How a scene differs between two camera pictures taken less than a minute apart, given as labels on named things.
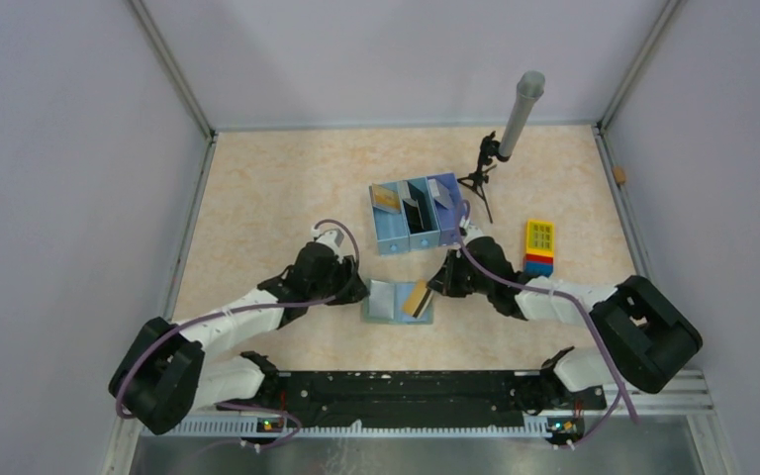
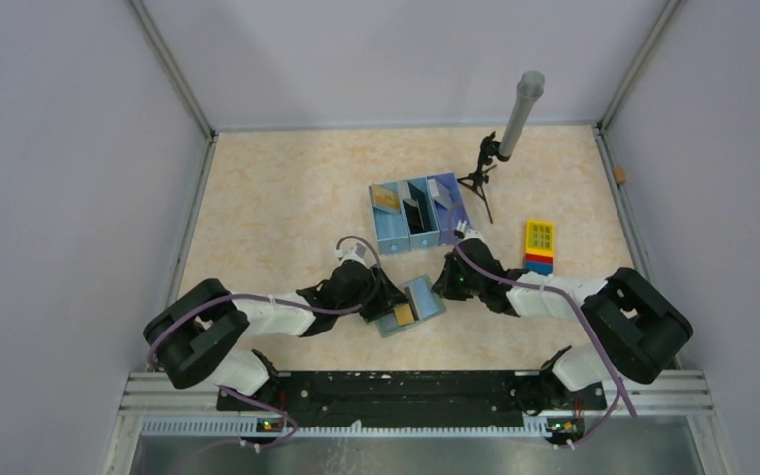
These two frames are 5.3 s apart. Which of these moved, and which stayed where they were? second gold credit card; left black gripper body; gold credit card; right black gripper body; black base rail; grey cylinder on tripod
Moved: left black gripper body; gold credit card
Stayed: grey cylinder on tripod; right black gripper body; black base rail; second gold credit card
